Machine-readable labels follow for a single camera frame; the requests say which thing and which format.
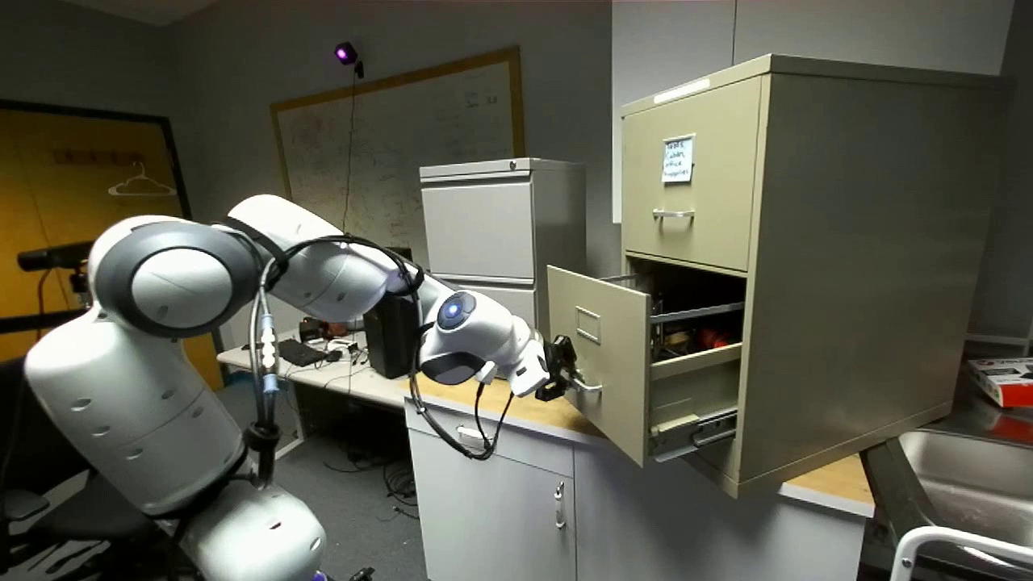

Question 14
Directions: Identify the black keyboard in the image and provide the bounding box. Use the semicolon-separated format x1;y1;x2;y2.
275;335;331;368

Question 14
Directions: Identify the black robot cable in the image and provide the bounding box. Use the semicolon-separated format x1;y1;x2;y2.
246;231;520;487

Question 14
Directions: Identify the orange board black frame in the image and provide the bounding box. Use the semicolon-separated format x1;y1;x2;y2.
0;98;223;390

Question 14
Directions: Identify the white desk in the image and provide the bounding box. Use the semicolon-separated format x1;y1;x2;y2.
215;334;414;413

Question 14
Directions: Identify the camera with purple light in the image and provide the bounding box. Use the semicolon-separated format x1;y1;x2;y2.
329;39;369;80

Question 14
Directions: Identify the silver horizontal cabinet pull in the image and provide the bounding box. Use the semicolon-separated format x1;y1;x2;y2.
456;424;500;455

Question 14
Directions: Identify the beige drawer with white card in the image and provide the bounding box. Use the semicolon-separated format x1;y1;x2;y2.
619;73;768;273

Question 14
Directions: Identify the beige drawer with label holder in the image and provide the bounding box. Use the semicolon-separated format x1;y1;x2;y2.
543;263;748;467

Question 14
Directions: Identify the dark device with red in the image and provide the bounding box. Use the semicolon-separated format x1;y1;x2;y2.
297;314;349;341

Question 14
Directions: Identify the silver handle of card drawer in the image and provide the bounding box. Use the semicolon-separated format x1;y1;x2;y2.
647;203;696;237

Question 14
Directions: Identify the red and white box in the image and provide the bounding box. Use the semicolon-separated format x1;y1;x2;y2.
966;354;1033;413

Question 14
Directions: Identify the wire clothes hanger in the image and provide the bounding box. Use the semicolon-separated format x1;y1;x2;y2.
103;169;180;203

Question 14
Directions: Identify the white label card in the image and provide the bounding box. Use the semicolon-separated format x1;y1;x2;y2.
658;131;699;188

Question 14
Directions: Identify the black camera on stand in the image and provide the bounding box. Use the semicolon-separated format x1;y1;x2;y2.
13;239;98;273

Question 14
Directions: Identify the grey metal file cabinet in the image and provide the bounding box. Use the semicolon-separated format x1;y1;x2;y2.
417;155;591;335

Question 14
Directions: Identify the empty metal label holder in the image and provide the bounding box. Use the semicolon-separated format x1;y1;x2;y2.
570;305;605;348

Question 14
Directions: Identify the white tube frame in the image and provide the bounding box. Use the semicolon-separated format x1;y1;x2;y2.
886;524;1033;581

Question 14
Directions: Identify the steel sink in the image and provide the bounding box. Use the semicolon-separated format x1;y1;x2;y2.
859;424;1033;581

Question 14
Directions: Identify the tall grey cabinet drawer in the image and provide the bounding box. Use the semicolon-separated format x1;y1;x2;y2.
419;178;540;286

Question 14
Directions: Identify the beige metal file cabinet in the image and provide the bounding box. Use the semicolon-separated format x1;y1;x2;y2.
613;53;1011;505

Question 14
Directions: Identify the silver handle of holder drawer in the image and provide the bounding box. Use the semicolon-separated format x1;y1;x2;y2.
569;374;605;410

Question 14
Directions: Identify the wood framed whiteboard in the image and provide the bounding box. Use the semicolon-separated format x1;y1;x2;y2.
268;42;530;268

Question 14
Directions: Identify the white base cabinet wood top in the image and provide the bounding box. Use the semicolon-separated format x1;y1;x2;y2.
400;374;877;581

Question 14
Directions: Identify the black block on arm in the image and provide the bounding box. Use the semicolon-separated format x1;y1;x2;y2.
360;286;427;380

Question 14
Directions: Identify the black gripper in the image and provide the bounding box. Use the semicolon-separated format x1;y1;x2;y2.
537;334;595;408

